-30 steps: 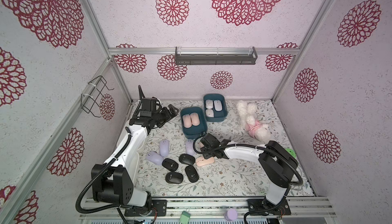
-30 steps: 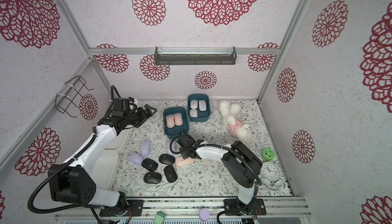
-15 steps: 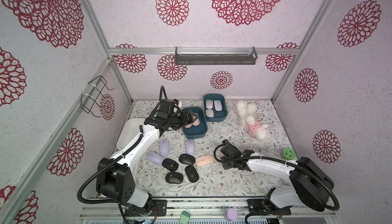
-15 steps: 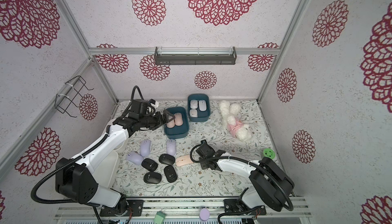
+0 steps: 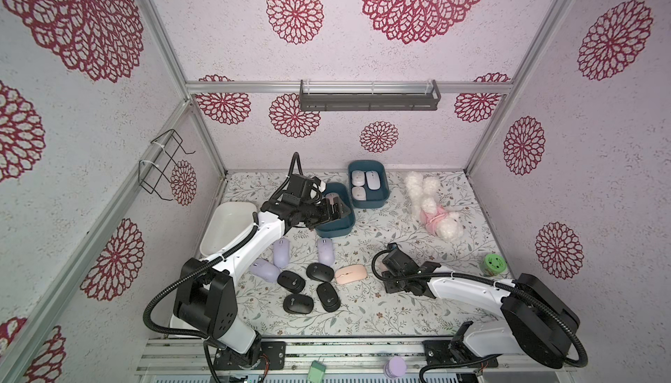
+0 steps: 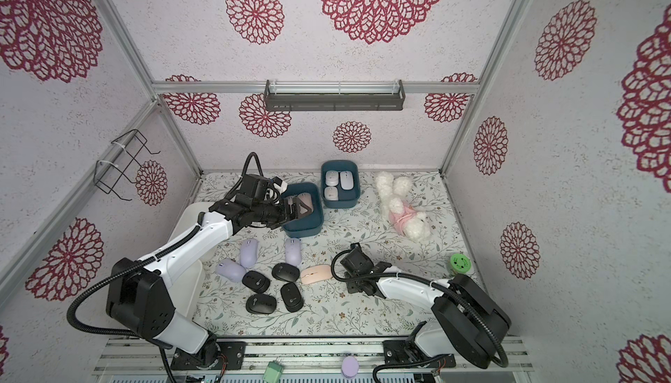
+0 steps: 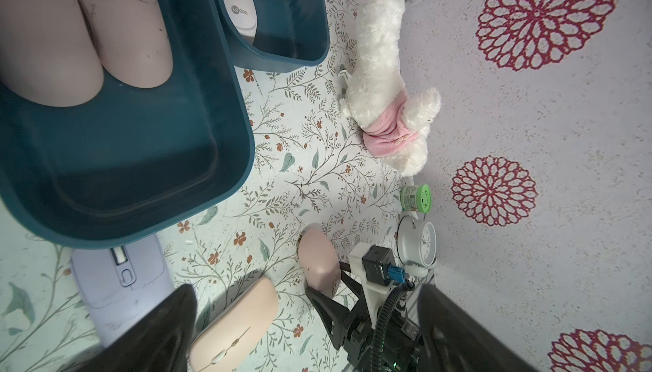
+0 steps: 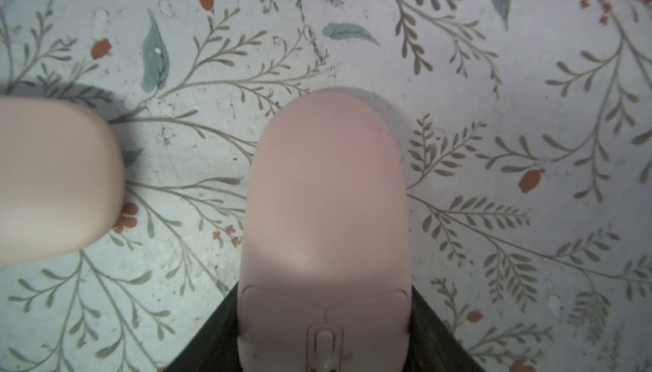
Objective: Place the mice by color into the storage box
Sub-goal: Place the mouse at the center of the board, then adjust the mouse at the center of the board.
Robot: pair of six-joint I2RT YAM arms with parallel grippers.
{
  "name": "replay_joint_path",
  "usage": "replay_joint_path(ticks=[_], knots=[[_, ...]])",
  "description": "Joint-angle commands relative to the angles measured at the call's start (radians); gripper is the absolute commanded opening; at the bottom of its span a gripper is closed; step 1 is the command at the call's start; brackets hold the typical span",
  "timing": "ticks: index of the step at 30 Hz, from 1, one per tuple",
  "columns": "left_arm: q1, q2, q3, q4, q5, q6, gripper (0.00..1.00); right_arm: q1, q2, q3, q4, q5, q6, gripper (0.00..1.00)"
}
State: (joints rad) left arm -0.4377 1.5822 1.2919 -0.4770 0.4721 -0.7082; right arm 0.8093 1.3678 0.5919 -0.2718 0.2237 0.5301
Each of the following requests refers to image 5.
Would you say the black mouse upper right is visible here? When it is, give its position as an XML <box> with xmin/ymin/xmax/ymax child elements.
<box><xmin>306</xmin><ymin>262</ymin><xmax>335</xmax><ymax>283</ymax></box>

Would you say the black mouse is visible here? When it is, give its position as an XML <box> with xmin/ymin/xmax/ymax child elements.
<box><xmin>277</xmin><ymin>270</ymin><xmax>306</xmax><ymax>294</ymax></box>
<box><xmin>306</xmin><ymin>262</ymin><xmax>335</xmax><ymax>283</ymax></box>
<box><xmin>316</xmin><ymin>283</ymin><xmax>341</xmax><ymax>312</ymax></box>
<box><xmin>283</xmin><ymin>294</ymin><xmax>314</xmax><ymax>315</ymax></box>

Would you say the white plush toy pink dress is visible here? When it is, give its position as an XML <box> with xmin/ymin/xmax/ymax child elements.
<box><xmin>404</xmin><ymin>172</ymin><xmax>464</xmax><ymax>243</ymax></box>

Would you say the white tray rear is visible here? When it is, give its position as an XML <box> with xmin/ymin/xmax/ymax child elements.
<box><xmin>199</xmin><ymin>201</ymin><xmax>257</xmax><ymax>257</ymax></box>

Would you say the purple mouse upright left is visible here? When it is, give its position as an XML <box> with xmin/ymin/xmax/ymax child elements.
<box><xmin>273</xmin><ymin>237</ymin><xmax>291</xmax><ymax>269</ymax></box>

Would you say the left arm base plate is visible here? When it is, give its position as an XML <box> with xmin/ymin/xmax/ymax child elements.
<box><xmin>213</xmin><ymin>339</ymin><xmax>287</xmax><ymax>372</ymax></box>

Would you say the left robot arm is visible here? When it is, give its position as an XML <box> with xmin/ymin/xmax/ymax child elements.
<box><xmin>143</xmin><ymin>152</ymin><xmax>351</xmax><ymax>358</ymax></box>

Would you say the green round toy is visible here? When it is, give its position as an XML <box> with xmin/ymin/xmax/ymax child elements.
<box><xmin>481</xmin><ymin>253</ymin><xmax>508</xmax><ymax>276</ymax></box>

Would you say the black mouse upper left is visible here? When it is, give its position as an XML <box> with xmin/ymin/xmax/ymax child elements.
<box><xmin>277</xmin><ymin>270</ymin><xmax>306</xmax><ymax>294</ymax></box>

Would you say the dark wall shelf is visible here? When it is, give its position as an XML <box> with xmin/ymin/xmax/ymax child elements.
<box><xmin>298</xmin><ymin>81</ymin><xmax>442</xmax><ymax>112</ymax></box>

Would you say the purple mouse centre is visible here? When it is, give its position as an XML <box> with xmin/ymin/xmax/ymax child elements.
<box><xmin>316</xmin><ymin>238</ymin><xmax>335</xmax><ymax>266</ymax></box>

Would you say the purple mouse lower left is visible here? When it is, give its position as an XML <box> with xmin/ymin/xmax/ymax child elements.
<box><xmin>249</xmin><ymin>258</ymin><xmax>281</xmax><ymax>283</ymax></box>

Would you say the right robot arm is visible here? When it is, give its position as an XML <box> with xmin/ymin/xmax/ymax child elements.
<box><xmin>370</xmin><ymin>243</ymin><xmax>589</xmax><ymax>381</ymax></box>

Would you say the black mouse lower left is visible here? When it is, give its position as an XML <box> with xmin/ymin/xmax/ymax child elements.
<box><xmin>283</xmin><ymin>294</ymin><xmax>314</xmax><ymax>315</ymax></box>

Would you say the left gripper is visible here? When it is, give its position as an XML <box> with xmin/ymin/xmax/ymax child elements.
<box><xmin>300</xmin><ymin>196</ymin><xmax>351</xmax><ymax>231</ymax></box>

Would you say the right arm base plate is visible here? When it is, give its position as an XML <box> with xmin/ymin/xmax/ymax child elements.
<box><xmin>422</xmin><ymin>339</ymin><xmax>499</xmax><ymax>369</ymax></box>

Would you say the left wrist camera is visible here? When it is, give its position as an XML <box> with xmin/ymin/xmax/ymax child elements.
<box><xmin>311</xmin><ymin>177</ymin><xmax>327</xmax><ymax>193</ymax></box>

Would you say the white tray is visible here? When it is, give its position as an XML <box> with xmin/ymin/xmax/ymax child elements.
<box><xmin>199</xmin><ymin>201</ymin><xmax>257</xmax><ymax>257</ymax></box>
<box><xmin>169</xmin><ymin>314</ymin><xmax>194</xmax><ymax>331</ymax></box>

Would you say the black wire wall rack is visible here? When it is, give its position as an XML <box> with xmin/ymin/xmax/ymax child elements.
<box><xmin>136</xmin><ymin>129</ymin><xmax>196</xmax><ymax>202</ymax></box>

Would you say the teal storage box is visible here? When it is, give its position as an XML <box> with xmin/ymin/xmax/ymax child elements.
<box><xmin>348</xmin><ymin>159</ymin><xmax>391</xmax><ymax>209</ymax></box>
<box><xmin>313</xmin><ymin>181</ymin><xmax>358</xmax><ymax>239</ymax></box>

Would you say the green connector block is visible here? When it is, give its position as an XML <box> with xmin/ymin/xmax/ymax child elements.
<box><xmin>307</xmin><ymin>361</ymin><xmax>327</xmax><ymax>383</ymax></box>

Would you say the black mouse lower right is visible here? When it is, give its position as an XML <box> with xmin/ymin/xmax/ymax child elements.
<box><xmin>316</xmin><ymin>283</ymin><xmax>341</xmax><ymax>312</ymax></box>

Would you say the white mouse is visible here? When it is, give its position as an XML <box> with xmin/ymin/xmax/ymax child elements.
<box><xmin>351</xmin><ymin>186</ymin><xmax>367</xmax><ymax>201</ymax></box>
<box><xmin>351</xmin><ymin>170</ymin><xmax>366</xmax><ymax>187</ymax></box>
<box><xmin>365</xmin><ymin>170</ymin><xmax>382</xmax><ymax>191</ymax></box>

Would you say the white tray front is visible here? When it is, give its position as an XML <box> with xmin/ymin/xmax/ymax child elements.
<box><xmin>169</xmin><ymin>314</ymin><xmax>194</xmax><ymax>331</ymax></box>

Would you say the purple round cap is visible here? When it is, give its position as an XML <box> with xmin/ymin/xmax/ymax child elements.
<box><xmin>383</xmin><ymin>356</ymin><xmax>407</xmax><ymax>380</ymax></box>

